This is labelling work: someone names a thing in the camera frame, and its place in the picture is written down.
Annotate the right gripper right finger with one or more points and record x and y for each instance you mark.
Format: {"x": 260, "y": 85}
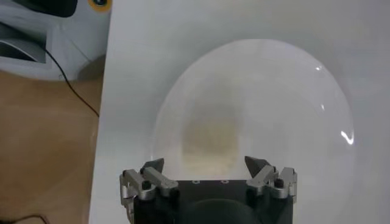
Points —
{"x": 268, "y": 182}

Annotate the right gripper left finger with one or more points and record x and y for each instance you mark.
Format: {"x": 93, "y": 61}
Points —
{"x": 152, "y": 182}

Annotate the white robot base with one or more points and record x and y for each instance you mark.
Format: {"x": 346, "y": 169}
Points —
{"x": 76, "y": 30}

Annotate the white round plate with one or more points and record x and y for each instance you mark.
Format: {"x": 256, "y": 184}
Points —
{"x": 274, "y": 91}

